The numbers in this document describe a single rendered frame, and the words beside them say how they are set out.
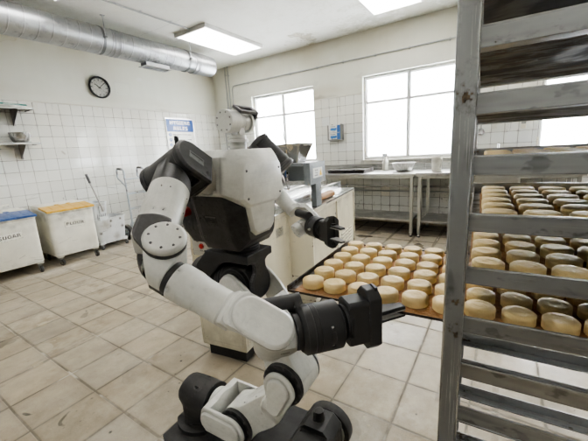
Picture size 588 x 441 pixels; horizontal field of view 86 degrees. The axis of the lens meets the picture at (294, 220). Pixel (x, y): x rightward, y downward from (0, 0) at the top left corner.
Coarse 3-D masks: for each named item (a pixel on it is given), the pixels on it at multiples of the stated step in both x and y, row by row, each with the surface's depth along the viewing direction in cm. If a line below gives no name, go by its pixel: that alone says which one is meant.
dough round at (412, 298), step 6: (402, 294) 64; (408, 294) 64; (414, 294) 63; (420, 294) 63; (426, 294) 63; (402, 300) 63; (408, 300) 62; (414, 300) 61; (420, 300) 61; (426, 300) 62; (408, 306) 62; (414, 306) 61; (420, 306) 61; (426, 306) 62
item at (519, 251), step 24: (480, 240) 67; (504, 240) 69; (528, 240) 66; (552, 240) 64; (576, 240) 63; (480, 264) 54; (504, 264) 54; (528, 264) 53; (552, 264) 55; (576, 264) 53
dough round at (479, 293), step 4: (472, 288) 65; (476, 288) 64; (480, 288) 64; (484, 288) 64; (468, 292) 63; (472, 292) 63; (476, 292) 63; (480, 292) 62; (484, 292) 62; (488, 292) 62; (492, 292) 62; (468, 296) 63; (472, 296) 62; (476, 296) 61; (480, 296) 61; (484, 296) 61; (488, 296) 61; (492, 296) 61; (484, 300) 61; (488, 300) 60; (492, 300) 61
